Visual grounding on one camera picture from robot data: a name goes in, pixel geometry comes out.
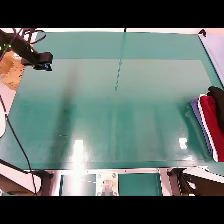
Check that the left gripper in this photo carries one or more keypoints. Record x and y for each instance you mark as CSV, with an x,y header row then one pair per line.
x,y
44,60

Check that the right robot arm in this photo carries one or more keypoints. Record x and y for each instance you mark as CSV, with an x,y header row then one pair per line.
x,y
213,186

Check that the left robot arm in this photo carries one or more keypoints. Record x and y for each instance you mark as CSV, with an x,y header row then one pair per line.
x,y
20,46

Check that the purple garment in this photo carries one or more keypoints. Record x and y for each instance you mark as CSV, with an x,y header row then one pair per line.
x,y
197,115

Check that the red garment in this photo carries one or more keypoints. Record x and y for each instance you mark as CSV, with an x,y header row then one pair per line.
x,y
213,120

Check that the silver frame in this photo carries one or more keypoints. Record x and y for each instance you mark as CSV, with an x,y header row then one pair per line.
x,y
106,183

